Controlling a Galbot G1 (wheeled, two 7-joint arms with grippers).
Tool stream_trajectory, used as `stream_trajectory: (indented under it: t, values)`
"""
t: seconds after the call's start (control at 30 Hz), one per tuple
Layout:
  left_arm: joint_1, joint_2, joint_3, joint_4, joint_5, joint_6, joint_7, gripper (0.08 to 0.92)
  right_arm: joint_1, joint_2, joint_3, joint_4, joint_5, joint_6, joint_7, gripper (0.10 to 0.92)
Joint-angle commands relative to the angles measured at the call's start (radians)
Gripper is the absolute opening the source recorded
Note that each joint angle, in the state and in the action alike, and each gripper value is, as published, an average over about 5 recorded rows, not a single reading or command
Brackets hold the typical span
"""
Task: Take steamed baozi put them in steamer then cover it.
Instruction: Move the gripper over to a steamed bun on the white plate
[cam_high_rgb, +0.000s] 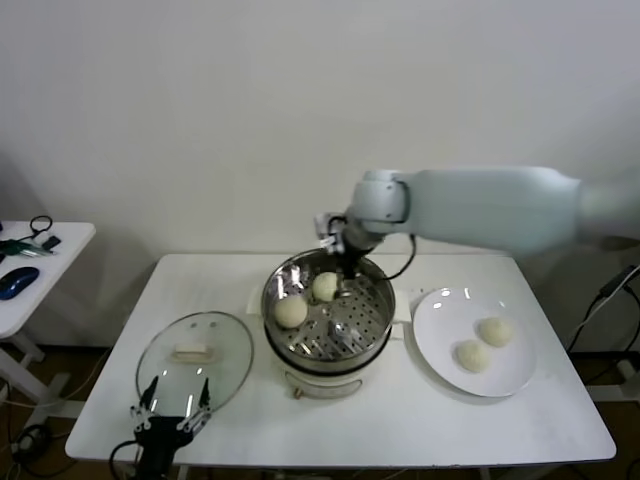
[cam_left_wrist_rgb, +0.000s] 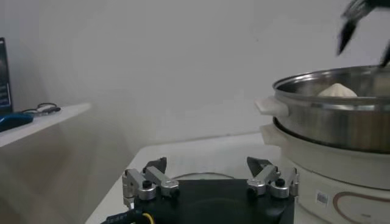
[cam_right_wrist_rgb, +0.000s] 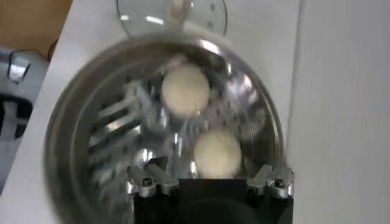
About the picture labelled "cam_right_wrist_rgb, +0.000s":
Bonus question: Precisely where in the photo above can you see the white steamed baozi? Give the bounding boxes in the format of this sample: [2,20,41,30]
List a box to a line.
[160,63,211,118]
[193,127,243,179]

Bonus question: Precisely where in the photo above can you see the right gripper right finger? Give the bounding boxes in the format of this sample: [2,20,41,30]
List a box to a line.
[246,164,296,199]

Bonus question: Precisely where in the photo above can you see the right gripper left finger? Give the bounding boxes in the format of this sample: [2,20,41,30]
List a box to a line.
[126,156,180,198]

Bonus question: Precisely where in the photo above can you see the glass lid with cream handle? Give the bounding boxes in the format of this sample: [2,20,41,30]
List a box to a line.
[116,0,229,39]

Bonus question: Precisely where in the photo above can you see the grey robot torso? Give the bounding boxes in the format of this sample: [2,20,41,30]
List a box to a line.
[0,48,50,192]

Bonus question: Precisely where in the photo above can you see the perforated steel steamer basket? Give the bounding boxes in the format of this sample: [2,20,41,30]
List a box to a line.
[44,32,286,224]

